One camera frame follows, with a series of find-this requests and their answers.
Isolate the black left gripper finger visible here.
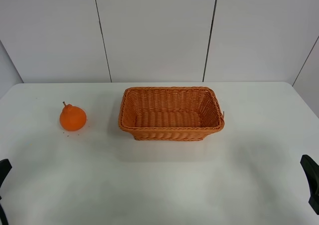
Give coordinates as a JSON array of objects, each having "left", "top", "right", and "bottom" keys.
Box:
[{"left": 0, "top": 159, "right": 12, "bottom": 187}]

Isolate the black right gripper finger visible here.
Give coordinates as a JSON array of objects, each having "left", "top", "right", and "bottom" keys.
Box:
[{"left": 300, "top": 155, "right": 319, "bottom": 215}]

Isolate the orange with stem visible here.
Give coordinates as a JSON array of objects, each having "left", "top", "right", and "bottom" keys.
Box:
[{"left": 59, "top": 101, "right": 87, "bottom": 131}]

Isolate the orange wicker basket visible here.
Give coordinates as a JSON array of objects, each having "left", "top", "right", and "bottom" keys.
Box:
[{"left": 118, "top": 87, "right": 225, "bottom": 141}]

